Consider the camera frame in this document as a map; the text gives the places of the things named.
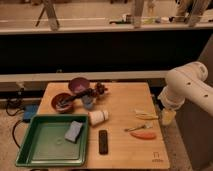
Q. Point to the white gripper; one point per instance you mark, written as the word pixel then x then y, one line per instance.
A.
pixel 167 116

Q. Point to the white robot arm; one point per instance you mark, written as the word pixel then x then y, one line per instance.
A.
pixel 185 82

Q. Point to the green plastic tray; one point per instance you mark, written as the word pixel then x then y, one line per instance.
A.
pixel 44 143

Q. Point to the orange carrot toy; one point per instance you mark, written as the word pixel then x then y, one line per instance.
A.
pixel 144 135

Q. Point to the black remote control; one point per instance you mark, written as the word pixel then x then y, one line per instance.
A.
pixel 103 142

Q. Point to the white paper cup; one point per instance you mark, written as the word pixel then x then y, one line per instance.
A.
pixel 97 117

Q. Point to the dark red grape toy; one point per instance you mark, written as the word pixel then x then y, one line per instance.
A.
pixel 100 89

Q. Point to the blue cup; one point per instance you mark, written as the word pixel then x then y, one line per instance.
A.
pixel 88 102

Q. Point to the purple bowl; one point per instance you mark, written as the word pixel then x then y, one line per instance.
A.
pixel 78 85

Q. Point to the blue sponge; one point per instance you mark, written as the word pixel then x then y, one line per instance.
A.
pixel 73 131

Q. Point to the black ladle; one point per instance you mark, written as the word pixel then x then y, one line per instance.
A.
pixel 78 95

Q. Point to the dark red bowl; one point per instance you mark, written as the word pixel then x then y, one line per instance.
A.
pixel 68 108

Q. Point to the blue box on floor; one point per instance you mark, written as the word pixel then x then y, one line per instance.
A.
pixel 29 112

